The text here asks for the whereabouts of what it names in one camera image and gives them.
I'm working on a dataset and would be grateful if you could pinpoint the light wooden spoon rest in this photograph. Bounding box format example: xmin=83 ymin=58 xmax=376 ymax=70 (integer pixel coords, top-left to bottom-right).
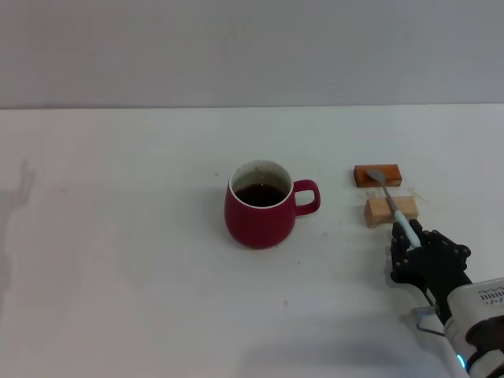
xmin=363 ymin=196 xmax=420 ymax=229

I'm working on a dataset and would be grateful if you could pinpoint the red ceramic mug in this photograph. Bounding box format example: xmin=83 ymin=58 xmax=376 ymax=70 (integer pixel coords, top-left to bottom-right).
xmin=224 ymin=159 xmax=321 ymax=250

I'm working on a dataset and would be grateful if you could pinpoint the grey cable with metal connectors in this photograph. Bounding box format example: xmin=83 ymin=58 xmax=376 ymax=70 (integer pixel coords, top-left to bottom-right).
xmin=411 ymin=283 xmax=448 ymax=335

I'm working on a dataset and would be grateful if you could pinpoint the dark brown wooden block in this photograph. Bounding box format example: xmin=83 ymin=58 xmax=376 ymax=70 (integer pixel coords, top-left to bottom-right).
xmin=353 ymin=164 xmax=403 ymax=191

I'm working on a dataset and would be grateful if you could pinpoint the dark coffee liquid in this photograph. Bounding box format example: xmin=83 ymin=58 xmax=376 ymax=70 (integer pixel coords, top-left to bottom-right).
xmin=235 ymin=183 xmax=288 ymax=208

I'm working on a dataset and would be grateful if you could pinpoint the blue-handled metal spoon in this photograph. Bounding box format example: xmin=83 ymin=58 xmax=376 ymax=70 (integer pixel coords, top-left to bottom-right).
xmin=365 ymin=169 xmax=421 ymax=249

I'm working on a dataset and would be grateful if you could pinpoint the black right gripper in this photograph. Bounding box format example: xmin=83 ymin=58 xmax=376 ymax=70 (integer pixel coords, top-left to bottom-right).
xmin=389 ymin=219 xmax=473 ymax=306

